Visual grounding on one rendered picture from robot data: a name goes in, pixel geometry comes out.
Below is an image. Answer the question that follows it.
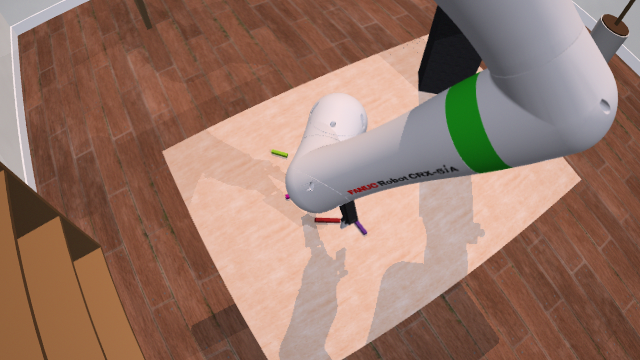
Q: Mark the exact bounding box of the dark red rod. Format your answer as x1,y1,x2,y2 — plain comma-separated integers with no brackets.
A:
315,218,340,223

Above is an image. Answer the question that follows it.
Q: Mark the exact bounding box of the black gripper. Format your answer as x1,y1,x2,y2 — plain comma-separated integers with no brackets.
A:
339,200,358,230

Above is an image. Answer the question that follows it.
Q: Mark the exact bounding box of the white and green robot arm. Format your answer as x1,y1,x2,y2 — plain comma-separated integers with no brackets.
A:
285,0,618,213

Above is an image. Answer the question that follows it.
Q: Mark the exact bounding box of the purple rod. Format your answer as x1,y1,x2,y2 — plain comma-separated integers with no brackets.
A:
355,221,367,235

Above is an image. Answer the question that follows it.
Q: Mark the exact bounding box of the lime green rod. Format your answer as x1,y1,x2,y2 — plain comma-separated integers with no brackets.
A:
271,149,288,158

